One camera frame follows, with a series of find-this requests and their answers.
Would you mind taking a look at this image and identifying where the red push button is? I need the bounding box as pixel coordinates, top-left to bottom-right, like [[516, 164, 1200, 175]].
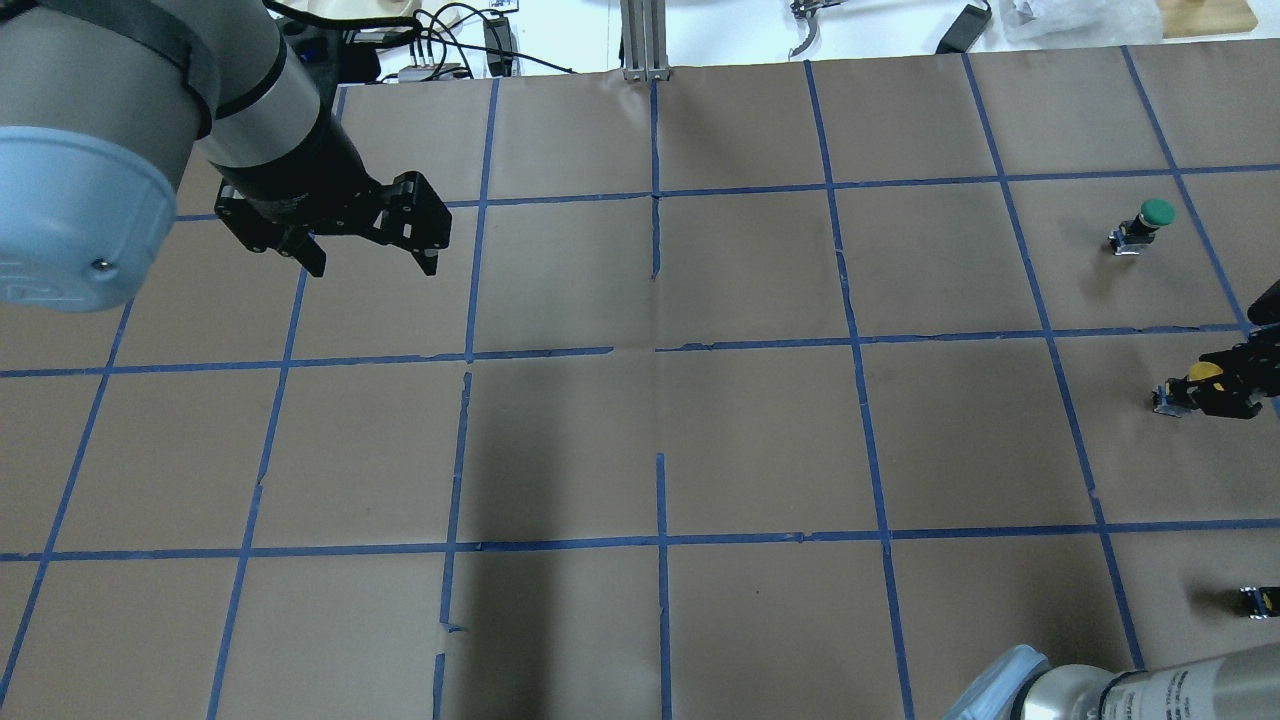
[[1108, 199, 1178, 258]]

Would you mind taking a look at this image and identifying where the black power adapter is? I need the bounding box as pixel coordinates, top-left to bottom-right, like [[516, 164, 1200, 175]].
[[934, 1, 993, 55]]

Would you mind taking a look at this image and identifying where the small black switch block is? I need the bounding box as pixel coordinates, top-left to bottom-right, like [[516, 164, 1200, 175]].
[[1238, 585, 1280, 620]]

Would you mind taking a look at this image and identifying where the metal pliers tool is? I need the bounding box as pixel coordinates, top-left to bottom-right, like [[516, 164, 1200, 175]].
[[786, 1, 851, 60]]

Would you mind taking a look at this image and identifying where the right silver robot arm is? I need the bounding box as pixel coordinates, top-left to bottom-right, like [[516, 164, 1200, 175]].
[[943, 284, 1279, 719]]

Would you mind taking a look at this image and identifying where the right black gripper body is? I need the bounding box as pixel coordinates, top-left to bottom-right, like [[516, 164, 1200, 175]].
[[1215, 281, 1279, 396]]

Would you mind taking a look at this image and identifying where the black cable bundle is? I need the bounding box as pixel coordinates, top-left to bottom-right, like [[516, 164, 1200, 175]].
[[262, 0, 576, 86]]

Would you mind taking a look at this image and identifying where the aluminium frame post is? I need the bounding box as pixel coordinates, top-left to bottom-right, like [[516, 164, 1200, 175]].
[[620, 0, 671, 82]]

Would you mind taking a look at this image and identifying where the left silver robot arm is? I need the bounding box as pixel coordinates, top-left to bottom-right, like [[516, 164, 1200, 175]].
[[1, 1, 452, 313]]

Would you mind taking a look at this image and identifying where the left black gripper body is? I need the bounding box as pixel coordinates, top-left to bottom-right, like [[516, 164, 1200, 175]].
[[215, 126, 452, 256]]

